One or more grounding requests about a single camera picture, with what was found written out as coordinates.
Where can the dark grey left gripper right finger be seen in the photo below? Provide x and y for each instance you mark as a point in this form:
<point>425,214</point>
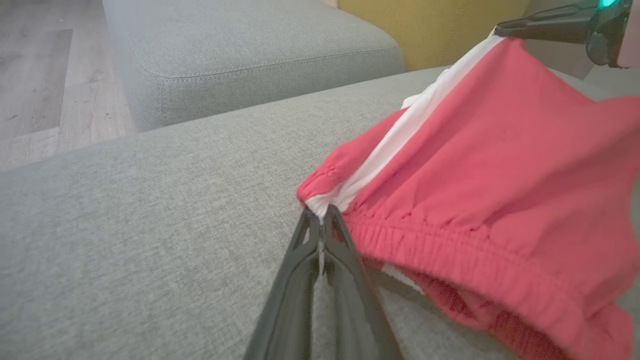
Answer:
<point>355,310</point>

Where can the yellow cushion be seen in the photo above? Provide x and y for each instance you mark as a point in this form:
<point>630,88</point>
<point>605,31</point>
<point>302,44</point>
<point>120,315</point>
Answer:
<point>425,30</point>

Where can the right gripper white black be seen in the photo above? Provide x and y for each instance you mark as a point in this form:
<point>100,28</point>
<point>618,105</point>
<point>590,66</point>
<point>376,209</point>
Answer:
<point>607,35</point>

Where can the grey fabric ottoman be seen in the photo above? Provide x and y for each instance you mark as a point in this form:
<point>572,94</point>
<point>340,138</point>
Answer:
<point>250,60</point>

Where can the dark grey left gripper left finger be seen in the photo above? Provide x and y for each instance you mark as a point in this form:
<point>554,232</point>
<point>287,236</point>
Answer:
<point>292,300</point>

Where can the red garment with white stripes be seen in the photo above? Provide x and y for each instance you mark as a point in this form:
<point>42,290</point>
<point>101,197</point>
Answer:
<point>500,175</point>

